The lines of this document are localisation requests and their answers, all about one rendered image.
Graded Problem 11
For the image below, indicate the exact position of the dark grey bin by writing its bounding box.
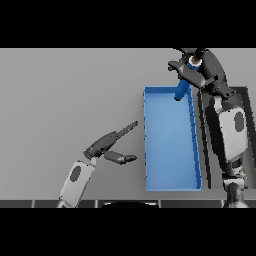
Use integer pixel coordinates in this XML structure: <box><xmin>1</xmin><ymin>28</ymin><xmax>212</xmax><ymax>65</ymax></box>
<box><xmin>197</xmin><ymin>86</ymin><xmax>256</xmax><ymax>190</ymax></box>

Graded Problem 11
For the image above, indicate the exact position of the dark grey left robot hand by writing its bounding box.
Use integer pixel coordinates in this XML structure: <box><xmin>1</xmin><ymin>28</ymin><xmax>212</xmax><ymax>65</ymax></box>
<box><xmin>83</xmin><ymin>120</ymin><xmax>139</xmax><ymax>165</ymax></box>

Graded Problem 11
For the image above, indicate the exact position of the blue pipe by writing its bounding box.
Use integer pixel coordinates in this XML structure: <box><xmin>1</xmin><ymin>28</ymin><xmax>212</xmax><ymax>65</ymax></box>
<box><xmin>173</xmin><ymin>55</ymin><xmax>204</xmax><ymax>102</ymax></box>

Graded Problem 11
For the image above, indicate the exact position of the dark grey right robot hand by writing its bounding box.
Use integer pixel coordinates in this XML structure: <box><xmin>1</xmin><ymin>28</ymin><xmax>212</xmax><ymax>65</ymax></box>
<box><xmin>167</xmin><ymin>48</ymin><xmax>237</xmax><ymax>101</ymax></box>

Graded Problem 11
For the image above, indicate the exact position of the blue bin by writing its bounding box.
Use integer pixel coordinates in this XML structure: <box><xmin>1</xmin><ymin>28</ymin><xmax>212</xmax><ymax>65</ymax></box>
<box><xmin>143</xmin><ymin>85</ymin><xmax>203</xmax><ymax>192</ymax></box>

